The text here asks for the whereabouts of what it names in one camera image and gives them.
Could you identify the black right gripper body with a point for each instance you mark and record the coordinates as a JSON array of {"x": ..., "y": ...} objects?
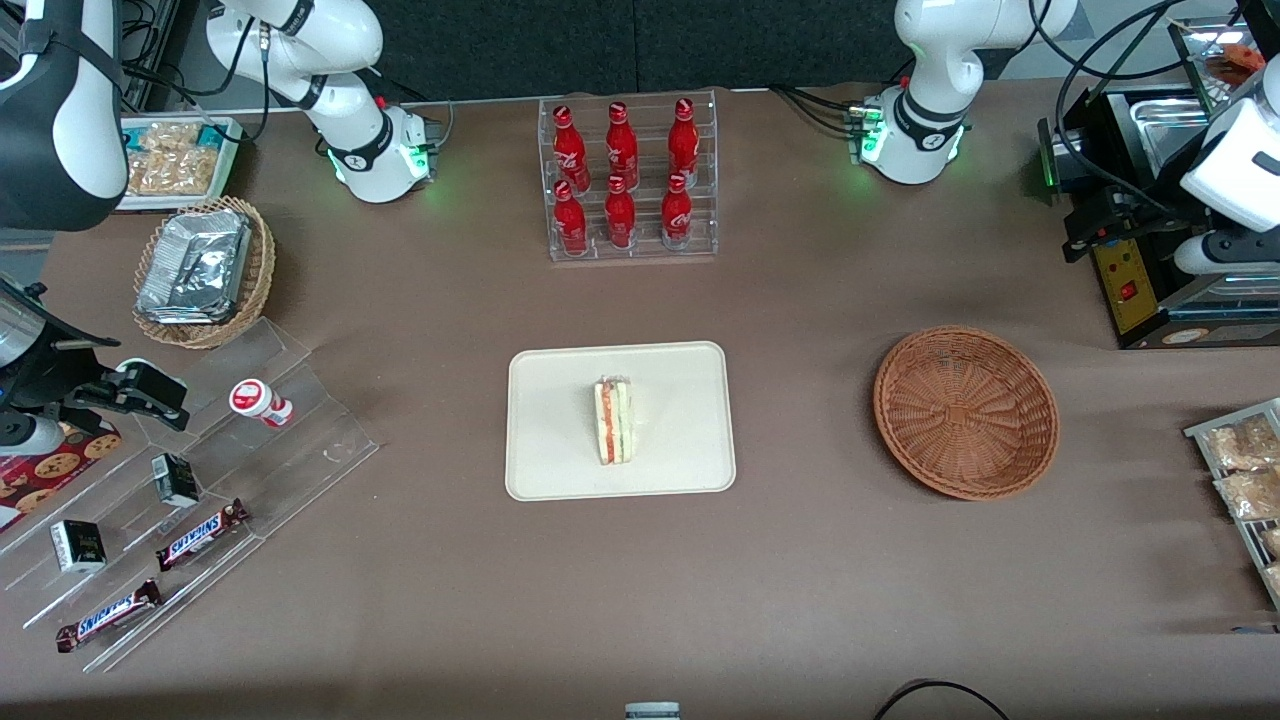
[{"x": 45, "y": 377}]

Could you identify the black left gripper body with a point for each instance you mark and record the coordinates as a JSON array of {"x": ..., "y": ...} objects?
[{"x": 1127, "y": 212}]

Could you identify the triangle sandwich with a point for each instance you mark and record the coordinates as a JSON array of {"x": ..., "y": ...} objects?
[{"x": 614, "y": 420}]

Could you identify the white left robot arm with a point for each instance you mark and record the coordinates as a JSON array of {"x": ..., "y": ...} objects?
[{"x": 940, "y": 60}]

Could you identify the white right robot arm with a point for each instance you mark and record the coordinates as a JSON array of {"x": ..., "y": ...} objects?
[{"x": 350, "y": 40}]

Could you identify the light wicker basket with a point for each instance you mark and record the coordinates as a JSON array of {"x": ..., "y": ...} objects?
[{"x": 263, "y": 270}]

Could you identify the round brown wicker basket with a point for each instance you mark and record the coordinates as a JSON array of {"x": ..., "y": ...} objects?
[{"x": 965, "y": 415}]

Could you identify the white snack tray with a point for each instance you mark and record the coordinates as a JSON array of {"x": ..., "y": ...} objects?
[{"x": 228, "y": 170}]

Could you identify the cream plastic tray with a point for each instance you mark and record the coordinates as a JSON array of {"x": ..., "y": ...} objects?
[{"x": 680, "y": 420}]

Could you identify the small black box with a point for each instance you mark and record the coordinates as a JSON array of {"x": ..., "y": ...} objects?
[
  {"x": 176, "y": 480},
  {"x": 78, "y": 546}
]

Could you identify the black machine with yellow panel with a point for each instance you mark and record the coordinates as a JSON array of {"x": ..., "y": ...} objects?
[{"x": 1135, "y": 300}]

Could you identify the small red white bottle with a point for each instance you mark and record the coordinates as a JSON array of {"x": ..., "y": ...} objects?
[{"x": 258, "y": 402}]

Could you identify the silver foil packet stack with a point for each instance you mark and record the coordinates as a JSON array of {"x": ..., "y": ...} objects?
[{"x": 195, "y": 265}]

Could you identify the Snickers chocolate bar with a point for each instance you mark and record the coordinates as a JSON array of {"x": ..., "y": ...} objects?
[
  {"x": 200, "y": 535},
  {"x": 108, "y": 616}
]

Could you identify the red cookie box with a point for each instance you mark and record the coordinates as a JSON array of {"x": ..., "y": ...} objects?
[{"x": 50, "y": 480}]

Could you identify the clear acrylic stepped display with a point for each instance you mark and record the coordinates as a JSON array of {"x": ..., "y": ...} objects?
[{"x": 300, "y": 440}]

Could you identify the clear bag of snacks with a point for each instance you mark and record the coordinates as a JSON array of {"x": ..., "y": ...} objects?
[
  {"x": 172, "y": 172},
  {"x": 170, "y": 136}
]

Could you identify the clear bag of pastry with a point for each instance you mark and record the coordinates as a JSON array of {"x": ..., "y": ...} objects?
[
  {"x": 1252, "y": 494},
  {"x": 1245, "y": 445}
]

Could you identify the clear acrylic bottle rack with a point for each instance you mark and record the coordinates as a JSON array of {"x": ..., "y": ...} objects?
[{"x": 708, "y": 215}]

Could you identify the thin blue object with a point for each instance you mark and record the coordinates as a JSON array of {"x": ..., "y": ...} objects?
[{"x": 1255, "y": 629}]

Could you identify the red cola bottle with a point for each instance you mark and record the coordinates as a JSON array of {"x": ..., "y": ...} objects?
[
  {"x": 570, "y": 222},
  {"x": 570, "y": 155},
  {"x": 677, "y": 212},
  {"x": 622, "y": 150},
  {"x": 620, "y": 215},
  {"x": 684, "y": 145}
]

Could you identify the dark partition panel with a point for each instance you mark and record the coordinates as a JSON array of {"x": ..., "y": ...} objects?
[{"x": 620, "y": 45}]

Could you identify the grey white object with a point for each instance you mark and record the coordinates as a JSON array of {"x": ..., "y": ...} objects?
[{"x": 652, "y": 711}]

